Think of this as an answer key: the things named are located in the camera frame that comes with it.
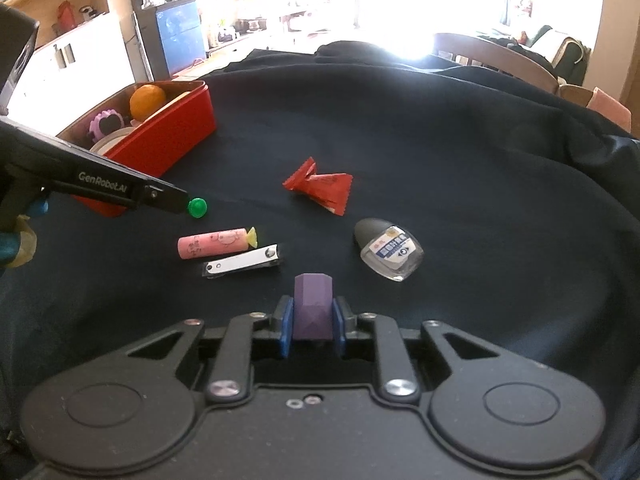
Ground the blue black cabinet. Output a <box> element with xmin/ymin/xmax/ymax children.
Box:
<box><xmin>130</xmin><ymin>0</ymin><xmax>206</xmax><ymax>81</ymax></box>

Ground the silver nail clipper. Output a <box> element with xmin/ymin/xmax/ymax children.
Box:
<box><xmin>202</xmin><ymin>244</ymin><xmax>281</xmax><ymax>278</ymax></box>

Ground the pink cloth on chair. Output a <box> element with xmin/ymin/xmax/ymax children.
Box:
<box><xmin>587</xmin><ymin>88</ymin><xmax>632</xmax><ymax>133</ymax></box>

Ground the pink candy tube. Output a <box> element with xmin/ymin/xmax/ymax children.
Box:
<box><xmin>177</xmin><ymin>226</ymin><xmax>258</xmax><ymax>260</ymax></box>

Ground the white sideboard cabinet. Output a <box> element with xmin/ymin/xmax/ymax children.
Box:
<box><xmin>8</xmin><ymin>13</ymin><xmax>134</xmax><ymax>136</ymax></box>

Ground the teal sofa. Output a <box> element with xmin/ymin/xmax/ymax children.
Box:
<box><xmin>480</xmin><ymin>25</ymin><xmax>591</xmax><ymax>86</ymax></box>

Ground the purple spiky toy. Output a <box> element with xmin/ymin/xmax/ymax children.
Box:
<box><xmin>88</xmin><ymin>108</ymin><xmax>125</xmax><ymax>144</ymax></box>

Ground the dark navy table cloth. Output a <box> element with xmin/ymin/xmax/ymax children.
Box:
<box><xmin>1</xmin><ymin>44</ymin><xmax>639</xmax><ymax>479</ymax></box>

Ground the red rectangular tin box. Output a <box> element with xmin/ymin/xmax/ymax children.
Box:
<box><xmin>56</xmin><ymin>79</ymin><xmax>218</xmax><ymax>219</ymax></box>

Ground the purple faceted block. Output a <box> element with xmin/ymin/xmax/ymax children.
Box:
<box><xmin>293</xmin><ymin>273</ymin><xmax>333</xmax><ymax>341</ymax></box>

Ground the orange tangerine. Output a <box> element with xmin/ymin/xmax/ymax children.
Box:
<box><xmin>129</xmin><ymin>84</ymin><xmax>167</xmax><ymax>122</ymax></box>

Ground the clear bottle black cap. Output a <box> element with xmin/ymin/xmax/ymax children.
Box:
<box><xmin>354</xmin><ymin>218</ymin><xmax>424</xmax><ymax>283</ymax></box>

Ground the green push pin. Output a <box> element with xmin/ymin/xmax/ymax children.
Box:
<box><xmin>188</xmin><ymin>197</ymin><xmax>208</xmax><ymax>219</ymax></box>

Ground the blue gloved hand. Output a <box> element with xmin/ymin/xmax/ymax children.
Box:
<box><xmin>1</xmin><ymin>198</ymin><xmax>49</xmax><ymax>271</ymax></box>

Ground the round metal jar lid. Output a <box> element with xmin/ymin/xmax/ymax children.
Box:
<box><xmin>90</xmin><ymin>127</ymin><xmax>134</xmax><ymax>156</ymax></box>

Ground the wooden chair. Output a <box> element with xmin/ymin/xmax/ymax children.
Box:
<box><xmin>434</xmin><ymin>32</ymin><xmax>593</xmax><ymax>106</ymax></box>

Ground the red folded paper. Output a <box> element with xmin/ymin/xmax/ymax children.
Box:
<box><xmin>282</xmin><ymin>157</ymin><xmax>354</xmax><ymax>217</ymax></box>

